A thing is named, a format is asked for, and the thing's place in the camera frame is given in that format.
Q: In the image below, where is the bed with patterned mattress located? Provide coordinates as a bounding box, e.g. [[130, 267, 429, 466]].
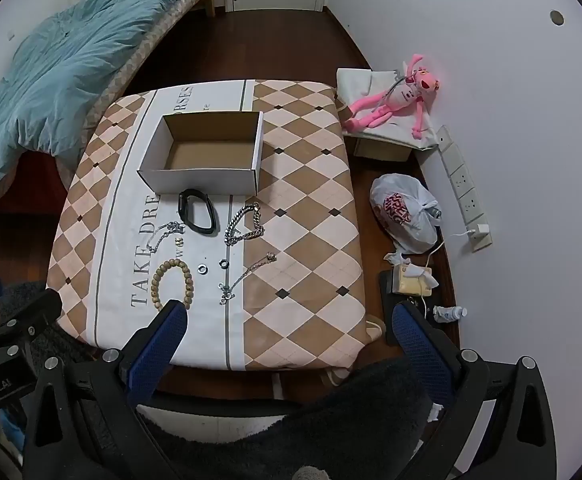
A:
[[54, 0, 218, 181]]

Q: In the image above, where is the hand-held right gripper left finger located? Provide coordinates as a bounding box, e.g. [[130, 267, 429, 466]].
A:
[[21, 300, 190, 480]]

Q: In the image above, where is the white cardboard box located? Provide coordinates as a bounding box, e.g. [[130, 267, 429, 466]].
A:
[[137, 111, 264, 196]]

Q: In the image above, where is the small white bottle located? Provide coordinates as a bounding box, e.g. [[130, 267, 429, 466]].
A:
[[433, 305, 468, 324]]

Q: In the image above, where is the beige tissue pack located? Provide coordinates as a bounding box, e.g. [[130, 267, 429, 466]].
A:
[[383, 252, 440, 296]]

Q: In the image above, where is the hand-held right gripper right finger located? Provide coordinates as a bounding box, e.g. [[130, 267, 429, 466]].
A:
[[391, 301, 558, 480]]

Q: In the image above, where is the white plastic bag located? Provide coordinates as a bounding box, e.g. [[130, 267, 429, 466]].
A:
[[369, 173, 443, 255]]

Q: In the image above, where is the thick silver chain bracelet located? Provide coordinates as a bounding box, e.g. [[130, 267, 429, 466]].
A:
[[224, 202, 266, 247]]

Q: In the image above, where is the wooden bead bracelet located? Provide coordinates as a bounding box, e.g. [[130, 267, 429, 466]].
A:
[[150, 259, 194, 311]]

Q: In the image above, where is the blue duvet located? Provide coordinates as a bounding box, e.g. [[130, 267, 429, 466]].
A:
[[0, 0, 183, 219]]

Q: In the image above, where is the pink plush toy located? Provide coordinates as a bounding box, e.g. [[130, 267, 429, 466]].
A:
[[343, 53, 442, 140]]

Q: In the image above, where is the black wristband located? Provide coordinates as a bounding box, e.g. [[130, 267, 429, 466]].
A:
[[177, 188, 219, 235]]

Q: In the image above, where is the thin silver chain necklace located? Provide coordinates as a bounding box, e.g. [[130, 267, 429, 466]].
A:
[[144, 220, 187, 254]]

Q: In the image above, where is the brown cardboard box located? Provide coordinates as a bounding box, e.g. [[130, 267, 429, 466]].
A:
[[353, 135, 415, 162]]

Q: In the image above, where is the white power strip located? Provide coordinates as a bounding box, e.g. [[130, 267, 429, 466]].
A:
[[436, 125, 492, 254]]

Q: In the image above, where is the black stand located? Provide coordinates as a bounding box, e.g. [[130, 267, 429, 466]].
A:
[[378, 270, 439, 347]]

